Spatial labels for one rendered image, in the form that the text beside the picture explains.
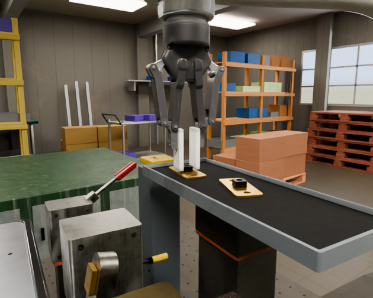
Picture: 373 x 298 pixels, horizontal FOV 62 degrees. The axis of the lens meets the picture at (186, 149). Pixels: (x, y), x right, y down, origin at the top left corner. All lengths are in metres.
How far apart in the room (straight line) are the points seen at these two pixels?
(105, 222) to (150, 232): 0.21
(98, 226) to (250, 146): 3.64
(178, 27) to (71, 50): 7.13
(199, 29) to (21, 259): 0.50
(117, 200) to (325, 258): 2.20
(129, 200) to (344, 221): 2.19
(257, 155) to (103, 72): 4.84
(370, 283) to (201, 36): 0.39
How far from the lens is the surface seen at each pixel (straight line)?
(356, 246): 0.32
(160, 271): 0.71
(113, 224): 0.46
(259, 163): 3.98
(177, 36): 0.49
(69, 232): 0.45
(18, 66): 5.19
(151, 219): 0.65
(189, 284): 1.07
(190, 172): 0.52
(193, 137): 0.52
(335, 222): 0.36
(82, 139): 5.96
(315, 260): 0.29
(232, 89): 6.34
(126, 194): 2.45
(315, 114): 6.43
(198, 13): 0.50
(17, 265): 0.64
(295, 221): 0.35
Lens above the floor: 1.29
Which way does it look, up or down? 10 degrees down
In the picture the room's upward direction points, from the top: straight up
